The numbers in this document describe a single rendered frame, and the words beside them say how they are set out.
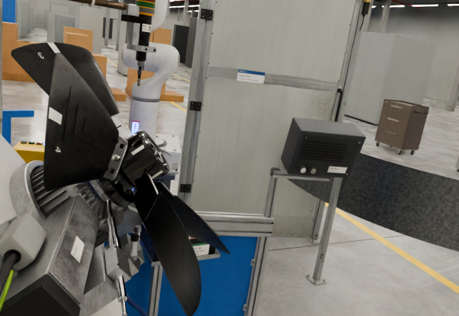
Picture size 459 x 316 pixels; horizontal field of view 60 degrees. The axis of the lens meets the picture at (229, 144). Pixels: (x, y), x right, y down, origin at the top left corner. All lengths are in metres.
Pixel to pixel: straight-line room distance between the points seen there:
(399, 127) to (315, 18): 4.88
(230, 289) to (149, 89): 0.88
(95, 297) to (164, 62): 1.10
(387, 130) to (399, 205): 5.31
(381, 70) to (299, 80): 7.74
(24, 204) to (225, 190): 2.30
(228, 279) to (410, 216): 1.28
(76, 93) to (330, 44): 2.54
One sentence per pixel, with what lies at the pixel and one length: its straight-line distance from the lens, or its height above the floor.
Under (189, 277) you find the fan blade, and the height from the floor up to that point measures 1.06.
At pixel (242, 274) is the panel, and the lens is 1.69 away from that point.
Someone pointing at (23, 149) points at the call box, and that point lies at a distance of 1.42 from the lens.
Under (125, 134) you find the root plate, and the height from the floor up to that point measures 1.25.
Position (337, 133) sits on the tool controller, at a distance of 1.50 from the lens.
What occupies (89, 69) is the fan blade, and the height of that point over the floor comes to 1.38.
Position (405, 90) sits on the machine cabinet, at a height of 0.96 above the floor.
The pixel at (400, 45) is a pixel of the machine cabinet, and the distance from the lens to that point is 10.74.
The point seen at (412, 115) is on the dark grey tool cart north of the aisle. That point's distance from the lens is 7.61.
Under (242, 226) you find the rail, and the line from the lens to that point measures 1.56.
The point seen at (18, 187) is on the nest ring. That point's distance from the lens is 0.93.
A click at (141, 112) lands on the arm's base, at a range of 1.69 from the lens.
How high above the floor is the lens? 1.49
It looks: 14 degrees down
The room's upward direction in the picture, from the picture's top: 8 degrees clockwise
